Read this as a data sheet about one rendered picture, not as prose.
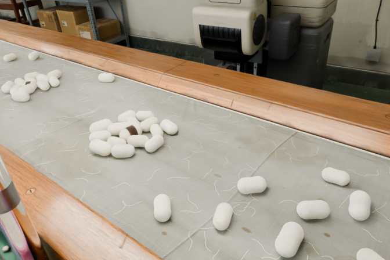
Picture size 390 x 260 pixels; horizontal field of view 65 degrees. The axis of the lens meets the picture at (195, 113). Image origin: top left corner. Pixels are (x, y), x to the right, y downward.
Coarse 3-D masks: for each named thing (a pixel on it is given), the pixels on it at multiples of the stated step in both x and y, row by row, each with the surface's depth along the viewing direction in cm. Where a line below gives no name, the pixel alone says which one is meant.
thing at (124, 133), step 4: (136, 124) 49; (124, 128) 48; (136, 128) 48; (140, 128) 49; (120, 132) 48; (124, 132) 48; (128, 132) 48; (140, 132) 49; (120, 136) 48; (124, 136) 47; (128, 136) 48
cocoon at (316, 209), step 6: (300, 204) 34; (306, 204) 33; (312, 204) 33; (318, 204) 33; (324, 204) 33; (300, 210) 33; (306, 210) 33; (312, 210) 33; (318, 210) 33; (324, 210) 33; (300, 216) 34; (306, 216) 33; (312, 216) 33; (318, 216) 33; (324, 216) 33
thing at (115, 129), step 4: (112, 124) 50; (116, 124) 50; (120, 124) 50; (124, 124) 50; (128, 124) 50; (108, 128) 50; (112, 128) 49; (116, 128) 49; (120, 128) 49; (112, 132) 49; (116, 132) 49
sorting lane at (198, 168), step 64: (0, 64) 84; (64, 64) 81; (0, 128) 55; (64, 128) 53; (192, 128) 51; (256, 128) 50; (128, 192) 39; (192, 192) 38; (320, 192) 37; (384, 192) 37; (192, 256) 31; (256, 256) 30; (320, 256) 30; (384, 256) 30
